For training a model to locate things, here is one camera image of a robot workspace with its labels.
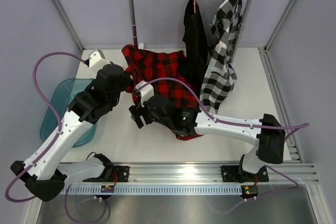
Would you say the red black plaid shirt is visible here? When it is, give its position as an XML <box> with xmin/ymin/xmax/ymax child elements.
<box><xmin>121</xmin><ymin>44</ymin><xmax>204</xmax><ymax>142</ymax></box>

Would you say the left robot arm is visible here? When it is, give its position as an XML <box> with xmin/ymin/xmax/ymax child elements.
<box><xmin>10</xmin><ymin>64</ymin><xmax>132</xmax><ymax>202</ymax></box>

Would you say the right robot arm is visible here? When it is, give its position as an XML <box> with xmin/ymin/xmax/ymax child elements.
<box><xmin>129</xmin><ymin>95</ymin><xmax>285</xmax><ymax>183</ymax></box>

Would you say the white black plaid shirt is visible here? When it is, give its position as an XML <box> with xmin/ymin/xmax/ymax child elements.
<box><xmin>199</xmin><ymin>0</ymin><xmax>243</xmax><ymax>113</ymax></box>

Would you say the teal plastic bin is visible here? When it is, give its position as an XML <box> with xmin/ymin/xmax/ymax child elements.
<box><xmin>40</xmin><ymin>78</ymin><xmax>98</xmax><ymax>148</ymax></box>

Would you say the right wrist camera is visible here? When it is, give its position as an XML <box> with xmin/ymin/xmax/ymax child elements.
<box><xmin>134</xmin><ymin>80</ymin><xmax>154</xmax><ymax>107</ymax></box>

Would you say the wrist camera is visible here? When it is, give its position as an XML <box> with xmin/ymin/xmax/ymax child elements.
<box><xmin>85</xmin><ymin>49</ymin><xmax>111</xmax><ymax>73</ymax></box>
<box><xmin>134</xmin><ymin>80</ymin><xmax>154</xmax><ymax>107</ymax></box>

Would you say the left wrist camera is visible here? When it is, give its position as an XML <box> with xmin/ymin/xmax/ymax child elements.
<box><xmin>85</xmin><ymin>49</ymin><xmax>111</xmax><ymax>73</ymax></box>

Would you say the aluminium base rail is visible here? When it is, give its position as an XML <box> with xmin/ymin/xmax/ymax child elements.
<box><xmin>60</xmin><ymin>162</ymin><xmax>320</xmax><ymax>185</ymax></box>

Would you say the white cable duct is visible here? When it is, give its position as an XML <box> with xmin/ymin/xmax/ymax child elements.
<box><xmin>61</xmin><ymin>184</ymin><xmax>242</xmax><ymax>196</ymax></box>

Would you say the left aluminium frame post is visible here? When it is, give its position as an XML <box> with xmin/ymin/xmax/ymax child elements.
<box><xmin>50</xmin><ymin>0</ymin><xmax>85</xmax><ymax>52</ymax></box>

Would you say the aluminium frame post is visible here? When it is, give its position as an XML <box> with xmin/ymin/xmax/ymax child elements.
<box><xmin>50</xmin><ymin>0</ymin><xmax>85</xmax><ymax>52</ymax></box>
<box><xmin>264</xmin><ymin>0</ymin><xmax>297</xmax><ymax>53</ymax></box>

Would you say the right aluminium frame post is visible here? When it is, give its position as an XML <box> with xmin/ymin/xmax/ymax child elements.
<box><xmin>264</xmin><ymin>0</ymin><xmax>297</xmax><ymax>53</ymax></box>

